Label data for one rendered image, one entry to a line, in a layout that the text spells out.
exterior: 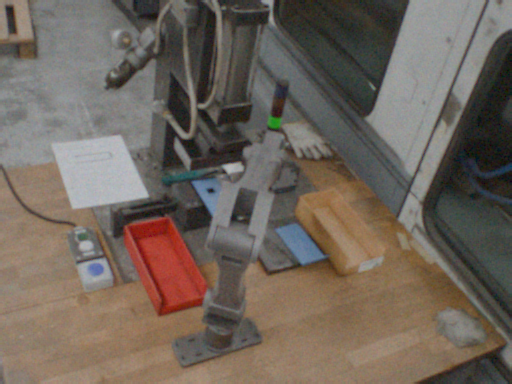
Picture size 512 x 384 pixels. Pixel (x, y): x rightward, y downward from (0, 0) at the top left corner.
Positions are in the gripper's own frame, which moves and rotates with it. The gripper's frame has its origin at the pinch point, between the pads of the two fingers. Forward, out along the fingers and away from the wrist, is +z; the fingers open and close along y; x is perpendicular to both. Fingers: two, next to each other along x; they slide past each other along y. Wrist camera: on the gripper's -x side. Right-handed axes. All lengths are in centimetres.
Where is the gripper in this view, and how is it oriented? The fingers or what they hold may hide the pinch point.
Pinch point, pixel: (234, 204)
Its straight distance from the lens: 148.1
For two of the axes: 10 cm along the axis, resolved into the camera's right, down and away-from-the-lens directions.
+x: -8.9, 1.6, -4.3
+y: -3.0, -9.2, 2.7
